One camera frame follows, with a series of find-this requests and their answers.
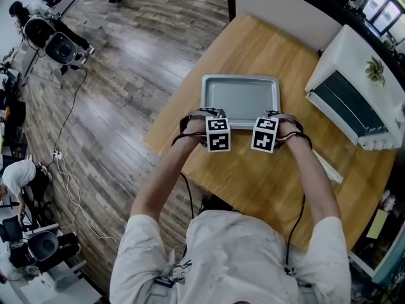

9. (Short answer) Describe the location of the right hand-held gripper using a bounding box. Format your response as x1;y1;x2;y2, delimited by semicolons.
251;110;304;155

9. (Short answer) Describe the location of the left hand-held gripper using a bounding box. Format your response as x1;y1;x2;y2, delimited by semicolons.
179;106;232;154

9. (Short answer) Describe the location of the grey metal baking tray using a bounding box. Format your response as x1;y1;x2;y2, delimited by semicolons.
201;74;282;130

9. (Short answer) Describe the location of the white toaster oven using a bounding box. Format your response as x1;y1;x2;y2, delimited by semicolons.
304;23;405;152

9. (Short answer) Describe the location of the person's right forearm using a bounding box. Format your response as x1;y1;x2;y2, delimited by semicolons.
278;130;342;225

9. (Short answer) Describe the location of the person's left forearm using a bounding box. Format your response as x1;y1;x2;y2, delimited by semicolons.
130;118;210;219

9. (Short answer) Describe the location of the white flat box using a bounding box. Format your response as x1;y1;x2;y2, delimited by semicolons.
311;149;344;184

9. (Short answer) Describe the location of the person's white t-shirt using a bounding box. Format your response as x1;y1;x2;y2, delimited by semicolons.
108;208;352;304

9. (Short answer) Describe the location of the small green plant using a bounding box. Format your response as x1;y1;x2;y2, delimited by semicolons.
364;55;387;87

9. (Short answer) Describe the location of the yellow paper sheet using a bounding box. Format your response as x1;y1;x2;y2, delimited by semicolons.
364;208;389;241

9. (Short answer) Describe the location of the black clip-on device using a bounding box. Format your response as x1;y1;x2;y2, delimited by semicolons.
154;276;175;290

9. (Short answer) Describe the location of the grey shell office chair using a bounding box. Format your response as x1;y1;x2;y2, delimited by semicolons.
23;15;57;49
45;31;79;65
26;229;82;272

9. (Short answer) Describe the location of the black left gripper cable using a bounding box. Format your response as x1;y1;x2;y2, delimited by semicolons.
171;131;206;262

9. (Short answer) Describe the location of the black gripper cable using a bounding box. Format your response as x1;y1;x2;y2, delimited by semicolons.
171;131;206;262
284;130;313;274

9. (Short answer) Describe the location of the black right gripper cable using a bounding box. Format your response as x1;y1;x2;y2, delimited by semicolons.
284;130;313;274

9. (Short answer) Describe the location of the black floor cable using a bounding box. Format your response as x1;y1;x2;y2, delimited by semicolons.
54;64;89;152

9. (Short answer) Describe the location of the white floor cable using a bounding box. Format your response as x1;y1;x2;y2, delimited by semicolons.
58;156;120;244

